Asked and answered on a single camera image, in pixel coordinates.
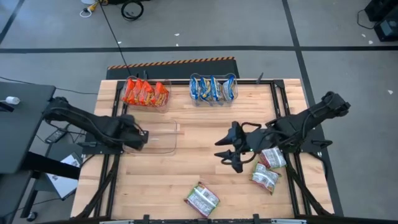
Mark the white and yellow plug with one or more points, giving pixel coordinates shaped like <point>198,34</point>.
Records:
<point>88,11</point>

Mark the black power adapter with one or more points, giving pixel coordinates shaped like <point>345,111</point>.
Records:
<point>56,137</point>

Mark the black box with screen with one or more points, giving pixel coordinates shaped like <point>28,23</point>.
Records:
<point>387,29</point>

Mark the black desk base frame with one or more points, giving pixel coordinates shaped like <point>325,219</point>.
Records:
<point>53,165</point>

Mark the black aluminium table frame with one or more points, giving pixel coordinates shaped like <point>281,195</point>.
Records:
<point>248,82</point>

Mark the red and green ramen pack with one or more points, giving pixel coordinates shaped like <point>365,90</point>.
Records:
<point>273,158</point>
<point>264,180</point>
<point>202,200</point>

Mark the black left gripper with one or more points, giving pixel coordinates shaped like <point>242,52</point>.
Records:
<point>135,137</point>

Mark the black desk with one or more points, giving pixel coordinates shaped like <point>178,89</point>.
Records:
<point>21,130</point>

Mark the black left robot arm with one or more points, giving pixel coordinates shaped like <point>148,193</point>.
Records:
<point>87,121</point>

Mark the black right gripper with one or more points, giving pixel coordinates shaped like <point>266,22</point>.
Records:
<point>245,141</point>

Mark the black mat with hazard stripe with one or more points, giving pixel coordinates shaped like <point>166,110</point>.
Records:
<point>174,71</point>

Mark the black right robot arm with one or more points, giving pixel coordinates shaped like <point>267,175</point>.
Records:
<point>311,115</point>

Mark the small white cylinder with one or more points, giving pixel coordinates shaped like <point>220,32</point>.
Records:
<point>12,100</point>

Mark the black equipment box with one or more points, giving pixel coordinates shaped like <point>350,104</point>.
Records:
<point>382,9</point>

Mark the white booklet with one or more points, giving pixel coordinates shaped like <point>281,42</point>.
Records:
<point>63,183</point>

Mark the clear plastic bin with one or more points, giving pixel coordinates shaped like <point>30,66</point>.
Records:
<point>164,143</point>
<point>214,103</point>
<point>146,109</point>

